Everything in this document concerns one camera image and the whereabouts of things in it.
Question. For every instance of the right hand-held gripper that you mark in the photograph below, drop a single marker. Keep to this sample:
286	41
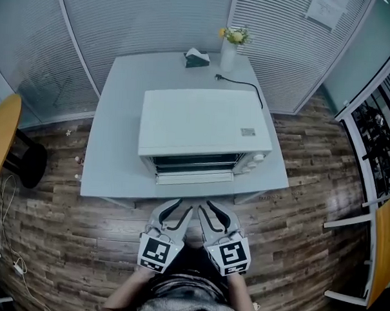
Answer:
231	254

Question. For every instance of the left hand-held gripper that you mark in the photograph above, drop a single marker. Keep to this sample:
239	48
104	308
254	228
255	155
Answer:
155	251

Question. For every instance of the person's left forearm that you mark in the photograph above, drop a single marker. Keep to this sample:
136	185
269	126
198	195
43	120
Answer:
127	297

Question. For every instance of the person's right forearm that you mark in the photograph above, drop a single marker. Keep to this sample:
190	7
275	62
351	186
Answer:
243	298

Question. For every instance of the white toaster oven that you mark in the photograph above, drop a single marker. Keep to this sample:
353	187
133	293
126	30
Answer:
199	119

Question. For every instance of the person's black trousers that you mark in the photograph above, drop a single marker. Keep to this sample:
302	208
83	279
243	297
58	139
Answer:
193	259

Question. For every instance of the person's grey patterned top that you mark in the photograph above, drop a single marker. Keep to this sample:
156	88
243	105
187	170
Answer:
188	307

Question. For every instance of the white rectangular table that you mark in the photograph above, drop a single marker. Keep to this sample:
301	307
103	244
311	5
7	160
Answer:
118	148

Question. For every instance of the small clear bottle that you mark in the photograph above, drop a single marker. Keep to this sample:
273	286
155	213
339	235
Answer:
77	177

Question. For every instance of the small figurine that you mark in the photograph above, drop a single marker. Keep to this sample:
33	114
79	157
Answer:
79	160

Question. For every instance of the white power adapter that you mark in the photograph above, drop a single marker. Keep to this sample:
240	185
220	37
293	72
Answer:
19	267

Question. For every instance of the dark green tissue box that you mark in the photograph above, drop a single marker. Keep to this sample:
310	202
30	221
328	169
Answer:
196	59

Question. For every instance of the black metal rack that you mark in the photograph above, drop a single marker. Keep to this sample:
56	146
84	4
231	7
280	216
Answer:
379	143

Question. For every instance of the round wooden table black base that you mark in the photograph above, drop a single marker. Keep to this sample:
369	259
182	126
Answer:
2	127

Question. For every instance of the white paper notice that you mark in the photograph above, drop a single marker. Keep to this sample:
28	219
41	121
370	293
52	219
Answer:
325	10

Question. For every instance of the wooden desk with white frame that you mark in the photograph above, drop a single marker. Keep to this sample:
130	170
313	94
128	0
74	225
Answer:
386	250

